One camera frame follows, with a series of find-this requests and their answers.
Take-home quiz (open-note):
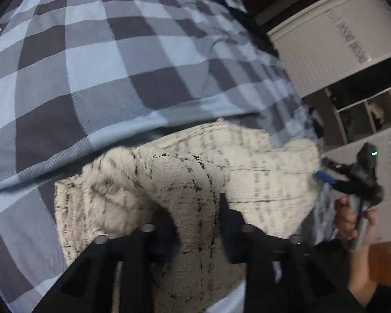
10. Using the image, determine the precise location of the person's right forearm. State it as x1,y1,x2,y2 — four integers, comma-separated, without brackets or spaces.
311,239,391,313

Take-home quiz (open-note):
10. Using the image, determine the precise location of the brown wooden board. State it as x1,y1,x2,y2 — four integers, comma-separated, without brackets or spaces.
368,241,391,286

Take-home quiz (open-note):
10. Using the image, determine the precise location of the cream knit sweater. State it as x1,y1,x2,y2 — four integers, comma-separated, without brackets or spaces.
54,117,322,313

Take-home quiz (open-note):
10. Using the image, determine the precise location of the white ribbed wardrobe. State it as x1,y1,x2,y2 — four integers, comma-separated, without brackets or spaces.
266,0,391,245

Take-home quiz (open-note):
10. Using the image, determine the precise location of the blue grey checkered blanket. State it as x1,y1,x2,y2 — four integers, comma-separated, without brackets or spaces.
0,0,325,313

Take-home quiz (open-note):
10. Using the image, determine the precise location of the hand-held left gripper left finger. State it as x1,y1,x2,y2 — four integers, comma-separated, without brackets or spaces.
32,223,180,313

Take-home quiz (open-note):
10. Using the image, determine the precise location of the person's right hand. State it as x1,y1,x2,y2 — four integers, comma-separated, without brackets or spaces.
333,196,378,242

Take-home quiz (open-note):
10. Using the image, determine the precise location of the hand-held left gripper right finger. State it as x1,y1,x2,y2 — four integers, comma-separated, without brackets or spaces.
219,193,351,313

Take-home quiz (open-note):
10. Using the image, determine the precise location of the dark cloth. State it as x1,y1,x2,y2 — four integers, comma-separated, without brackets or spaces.
215,0,279,57

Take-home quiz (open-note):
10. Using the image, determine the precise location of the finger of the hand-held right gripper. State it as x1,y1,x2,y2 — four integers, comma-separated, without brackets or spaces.
315,157,354,191

